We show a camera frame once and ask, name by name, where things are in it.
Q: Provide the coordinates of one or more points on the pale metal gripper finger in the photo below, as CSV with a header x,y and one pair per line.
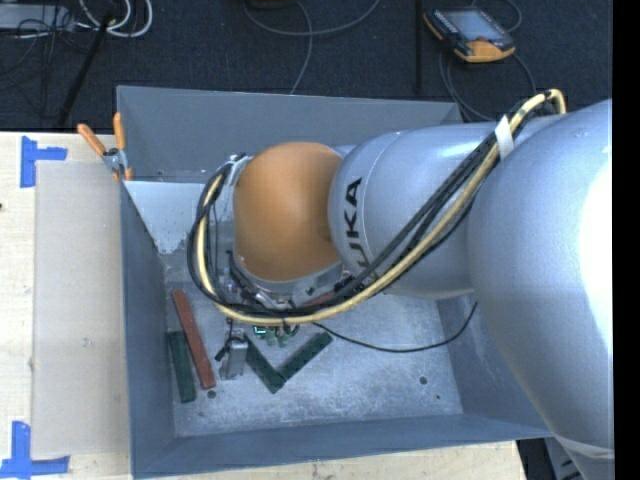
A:
x,y
226,365
240,358

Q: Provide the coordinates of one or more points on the dark green flat block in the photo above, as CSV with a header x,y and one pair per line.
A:
x,y
265,370
306,355
181,368

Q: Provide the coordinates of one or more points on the red-brown flat block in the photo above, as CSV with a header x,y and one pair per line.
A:
x,y
194,340

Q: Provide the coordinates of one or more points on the grey metal bin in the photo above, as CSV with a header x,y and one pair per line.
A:
x,y
360,393

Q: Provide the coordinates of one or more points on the pale cardboard board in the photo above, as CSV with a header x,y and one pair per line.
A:
x,y
75,293

